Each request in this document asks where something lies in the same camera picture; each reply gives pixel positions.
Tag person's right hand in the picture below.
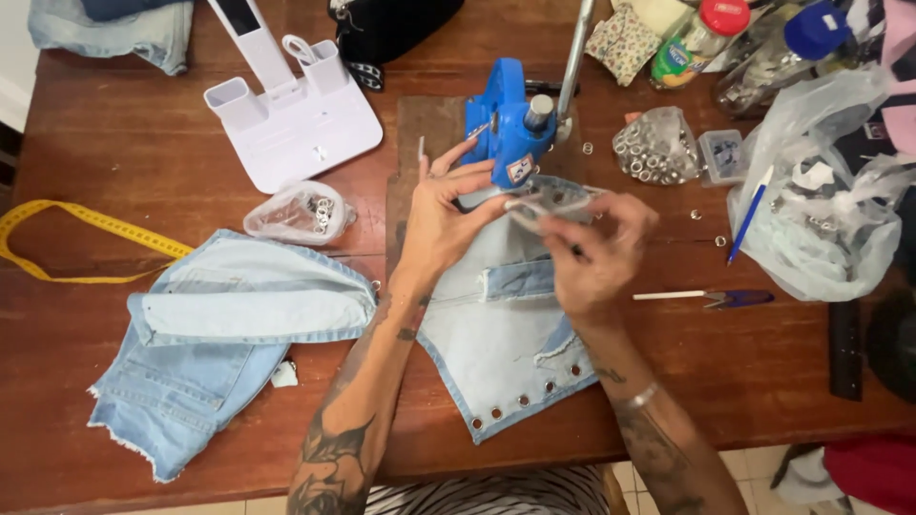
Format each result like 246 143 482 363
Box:
538 192 659 333

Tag person's left hand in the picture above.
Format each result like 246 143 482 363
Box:
397 139 512 288

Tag light denim piece with eyelets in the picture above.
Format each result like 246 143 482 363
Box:
417 175 609 445

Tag wooden press base board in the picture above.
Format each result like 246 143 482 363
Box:
385 96 584 281

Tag blue eyelet press machine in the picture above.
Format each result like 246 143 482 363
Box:
461 0 596 191

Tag clear bag of silver eyelets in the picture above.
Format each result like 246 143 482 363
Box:
612 106 707 187

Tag small clear bag of eyelets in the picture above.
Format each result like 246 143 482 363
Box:
242 180 357 247

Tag purple thread snips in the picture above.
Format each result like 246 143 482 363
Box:
703 289 776 310

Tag blue and white pen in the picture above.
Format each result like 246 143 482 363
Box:
726 165 776 267

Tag white desk lamp organizer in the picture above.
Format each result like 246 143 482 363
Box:
203 0 385 195

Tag small clear plastic box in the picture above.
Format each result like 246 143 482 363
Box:
697 129 749 188

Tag black marker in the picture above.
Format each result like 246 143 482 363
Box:
524 79 581 98

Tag black bag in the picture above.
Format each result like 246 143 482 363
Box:
327 0 466 93

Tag large clear plastic bag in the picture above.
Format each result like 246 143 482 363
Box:
726 66 916 303

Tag floral fabric pouch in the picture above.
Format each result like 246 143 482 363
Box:
584 3 664 87

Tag person's striped clothing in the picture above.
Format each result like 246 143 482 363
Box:
364 465 611 515

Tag light blue denim shorts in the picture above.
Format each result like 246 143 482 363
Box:
86 229 379 484

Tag jar with red lid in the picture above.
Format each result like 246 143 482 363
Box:
649 0 751 91

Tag black flat strip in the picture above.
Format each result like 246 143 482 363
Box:
829 299 864 402

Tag jar with blue lid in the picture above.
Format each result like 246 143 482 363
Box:
714 0 853 120

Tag grey and white cloth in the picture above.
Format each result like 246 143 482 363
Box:
770 443 849 506

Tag black round object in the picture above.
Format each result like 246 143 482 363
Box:
865 286 916 403

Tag yellow measuring tape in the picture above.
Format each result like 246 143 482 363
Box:
0 199 195 284

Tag red fabric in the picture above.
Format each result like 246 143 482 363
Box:
822 435 916 515

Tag folded blue jeans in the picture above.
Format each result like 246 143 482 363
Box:
28 0 195 77

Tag pink fabric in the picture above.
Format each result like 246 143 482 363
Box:
879 0 916 156

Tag silver bracelet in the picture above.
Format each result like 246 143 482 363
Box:
614 382 660 413

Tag white-handled scissors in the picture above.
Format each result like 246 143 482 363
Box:
282 33 320 67

